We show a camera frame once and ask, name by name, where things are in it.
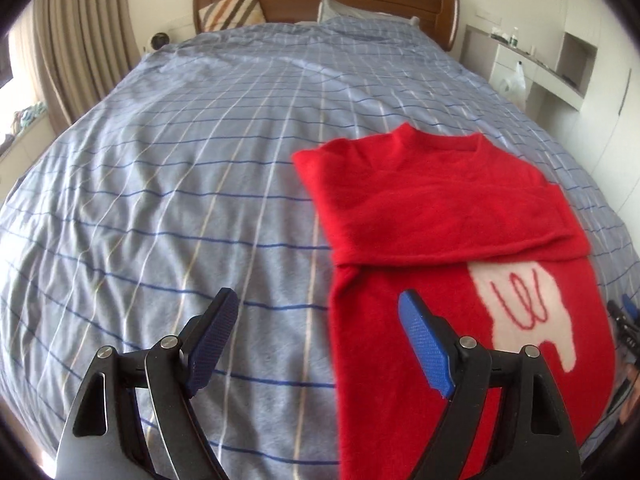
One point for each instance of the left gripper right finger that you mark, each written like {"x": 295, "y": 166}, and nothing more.
{"x": 531, "y": 437}

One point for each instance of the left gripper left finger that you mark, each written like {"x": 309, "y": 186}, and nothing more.
{"x": 103, "y": 436}

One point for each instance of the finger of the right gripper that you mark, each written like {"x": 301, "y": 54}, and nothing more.
{"x": 630, "y": 307}
{"x": 626, "y": 327}

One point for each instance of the red knit sweater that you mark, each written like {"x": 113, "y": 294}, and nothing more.
{"x": 487, "y": 242}

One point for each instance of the white wardrobe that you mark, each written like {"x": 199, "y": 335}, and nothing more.
{"x": 604, "y": 135}

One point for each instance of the white plastic bag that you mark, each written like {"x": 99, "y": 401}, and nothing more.
{"x": 513, "y": 87}

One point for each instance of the white desk unit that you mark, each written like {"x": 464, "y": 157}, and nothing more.
{"x": 567, "y": 82}

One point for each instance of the grey plaid duvet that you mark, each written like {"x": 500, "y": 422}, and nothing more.
{"x": 181, "y": 182}

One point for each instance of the green bottle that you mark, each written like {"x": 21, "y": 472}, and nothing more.
{"x": 514, "y": 38}

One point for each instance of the window bench with clutter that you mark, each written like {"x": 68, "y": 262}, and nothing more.
{"x": 21, "y": 121}

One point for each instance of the small round bedside clock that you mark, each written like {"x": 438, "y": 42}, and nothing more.
{"x": 159, "y": 40}

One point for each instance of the beige curtain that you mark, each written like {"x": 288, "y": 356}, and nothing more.
{"x": 83, "y": 50}

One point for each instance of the grey pillow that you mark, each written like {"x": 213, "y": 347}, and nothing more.
{"x": 329, "y": 9}

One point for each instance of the striped cushion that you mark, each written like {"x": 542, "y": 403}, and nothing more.
{"x": 228, "y": 14}

